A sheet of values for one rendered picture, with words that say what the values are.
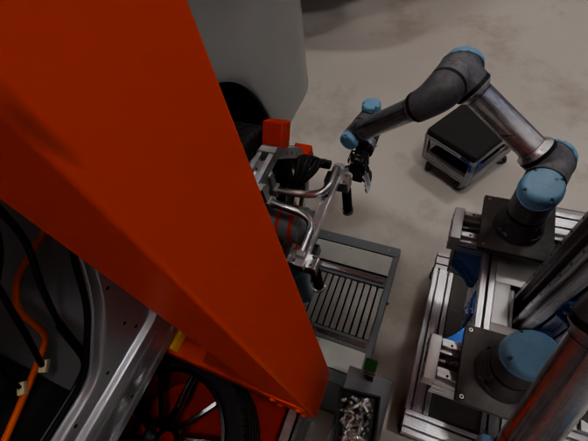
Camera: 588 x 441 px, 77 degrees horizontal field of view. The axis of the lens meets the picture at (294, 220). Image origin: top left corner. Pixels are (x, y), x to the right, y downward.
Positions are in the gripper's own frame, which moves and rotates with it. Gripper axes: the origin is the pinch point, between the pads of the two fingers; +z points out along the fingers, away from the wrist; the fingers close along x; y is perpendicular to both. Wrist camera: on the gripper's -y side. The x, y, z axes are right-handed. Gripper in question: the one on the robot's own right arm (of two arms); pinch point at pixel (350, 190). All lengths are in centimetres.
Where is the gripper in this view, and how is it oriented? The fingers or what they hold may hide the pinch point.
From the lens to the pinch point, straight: 145.1
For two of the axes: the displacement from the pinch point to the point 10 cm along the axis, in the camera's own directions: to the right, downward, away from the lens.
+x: 9.2, 2.3, -3.3
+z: -3.7, 8.1, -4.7
